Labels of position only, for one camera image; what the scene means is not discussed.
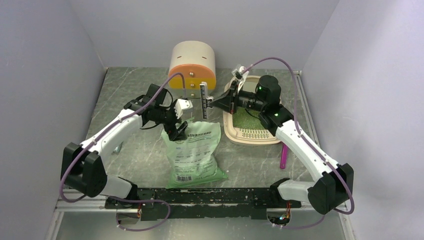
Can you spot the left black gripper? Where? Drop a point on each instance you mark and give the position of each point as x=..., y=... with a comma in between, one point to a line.
x=171, y=128

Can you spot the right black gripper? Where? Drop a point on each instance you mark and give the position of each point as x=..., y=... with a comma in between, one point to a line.
x=228, y=101

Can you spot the green litter bag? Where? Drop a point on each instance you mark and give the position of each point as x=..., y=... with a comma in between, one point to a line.
x=192, y=160

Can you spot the magenta plastic scoop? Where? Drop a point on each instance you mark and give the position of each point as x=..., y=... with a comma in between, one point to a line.
x=284, y=156

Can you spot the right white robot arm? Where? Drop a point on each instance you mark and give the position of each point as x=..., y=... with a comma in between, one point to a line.
x=332, y=183

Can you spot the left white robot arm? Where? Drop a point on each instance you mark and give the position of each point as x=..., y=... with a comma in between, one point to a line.
x=82, y=164

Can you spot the beige litter box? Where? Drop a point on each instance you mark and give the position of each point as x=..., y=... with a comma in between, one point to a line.
x=244, y=127

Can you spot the beige orange drawer cabinet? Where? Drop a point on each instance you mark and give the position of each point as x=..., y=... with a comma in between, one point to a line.
x=196, y=61

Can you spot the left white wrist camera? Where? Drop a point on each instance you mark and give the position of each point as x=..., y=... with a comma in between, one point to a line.
x=183, y=106

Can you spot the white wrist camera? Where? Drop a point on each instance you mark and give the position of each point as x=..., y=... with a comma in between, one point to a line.
x=183, y=106
x=240, y=73

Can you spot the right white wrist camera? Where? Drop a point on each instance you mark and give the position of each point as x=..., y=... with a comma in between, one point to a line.
x=240, y=73

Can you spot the black mounting rail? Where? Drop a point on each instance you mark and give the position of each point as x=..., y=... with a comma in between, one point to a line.
x=198, y=203

